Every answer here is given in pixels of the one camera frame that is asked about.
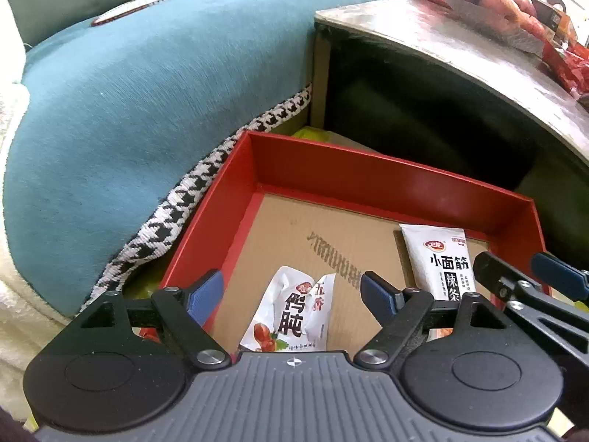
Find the orange black carton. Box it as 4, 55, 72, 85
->
531, 0, 579, 43

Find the orange red apple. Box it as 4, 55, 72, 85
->
479, 0, 523, 26

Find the red white racket frame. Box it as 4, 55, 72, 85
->
91, 0, 194, 27

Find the grey coffee table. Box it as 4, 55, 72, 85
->
313, 0, 589, 261

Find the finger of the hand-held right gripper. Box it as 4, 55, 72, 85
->
473, 251, 553, 305
531, 252, 589, 303

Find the clear glass fruit bowl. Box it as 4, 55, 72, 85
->
442, 0, 549, 55

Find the white black-print snack packet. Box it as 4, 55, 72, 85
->
398, 223, 477, 305

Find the red cardboard box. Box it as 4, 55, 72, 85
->
162, 130, 547, 360

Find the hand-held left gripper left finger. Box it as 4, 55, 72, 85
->
76, 268, 232, 370

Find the white fuzzy cloth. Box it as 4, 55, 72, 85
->
0, 0, 77, 422

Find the teal blanket with houndstooth trim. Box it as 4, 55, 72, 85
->
0, 0, 415, 319

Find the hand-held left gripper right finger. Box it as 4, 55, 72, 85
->
354, 271, 506, 372

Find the white red-print snack packet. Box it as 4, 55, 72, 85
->
238, 266, 337, 354

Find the red crinkled snack bag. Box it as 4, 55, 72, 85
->
542, 39, 589, 112

